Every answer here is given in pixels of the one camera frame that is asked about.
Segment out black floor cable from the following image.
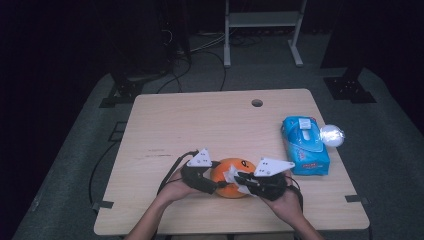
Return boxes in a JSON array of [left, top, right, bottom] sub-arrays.
[[156, 49, 193, 94], [88, 141, 118, 206], [196, 49, 228, 92]]

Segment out orange plush toy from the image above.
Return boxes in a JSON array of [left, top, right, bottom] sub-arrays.
[[209, 157, 257, 199]]

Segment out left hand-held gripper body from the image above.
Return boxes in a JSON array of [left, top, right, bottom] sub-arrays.
[[180, 148, 220, 195]]

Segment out black floor tape square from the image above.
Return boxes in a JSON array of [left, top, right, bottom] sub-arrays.
[[108, 121, 128, 143]]

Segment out black stand base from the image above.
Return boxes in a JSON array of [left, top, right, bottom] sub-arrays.
[[323, 66, 378, 104], [99, 71, 145, 109]]

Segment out hand-held gripper black cable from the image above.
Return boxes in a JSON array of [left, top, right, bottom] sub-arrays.
[[157, 150, 200, 196], [286, 175, 304, 211]]

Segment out person's left hand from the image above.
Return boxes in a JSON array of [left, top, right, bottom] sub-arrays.
[[156, 169, 201, 204]]

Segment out left hand-held gripper black cable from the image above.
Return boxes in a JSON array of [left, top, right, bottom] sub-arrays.
[[157, 150, 200, 196]]

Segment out person's right hand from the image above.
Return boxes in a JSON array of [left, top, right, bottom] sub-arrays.
[[263, 171, 304, 225]]

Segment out blue wet wipes pack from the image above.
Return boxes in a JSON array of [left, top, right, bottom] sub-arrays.
[[281, 115, 332, 177]]

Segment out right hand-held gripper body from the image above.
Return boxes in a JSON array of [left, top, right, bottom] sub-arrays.
[[251, 157, 296, 202]]

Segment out black tape strip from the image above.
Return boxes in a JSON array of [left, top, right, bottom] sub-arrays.
[[344, 194, 369, 205], [92, 200, 114, 211]]

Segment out white floor cables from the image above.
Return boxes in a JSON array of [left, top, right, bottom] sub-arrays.
[[191, 32, 228, 54]]

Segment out right hand-held gripper black cable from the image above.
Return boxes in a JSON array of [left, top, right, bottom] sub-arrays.
[[286, 175, 304, 211]]

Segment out white wet wipe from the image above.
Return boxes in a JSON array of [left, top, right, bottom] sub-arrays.
[[223, 166, 254, 196]]

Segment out white metal stand frame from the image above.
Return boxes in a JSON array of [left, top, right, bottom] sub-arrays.
[[223, 0, 308, 68]]

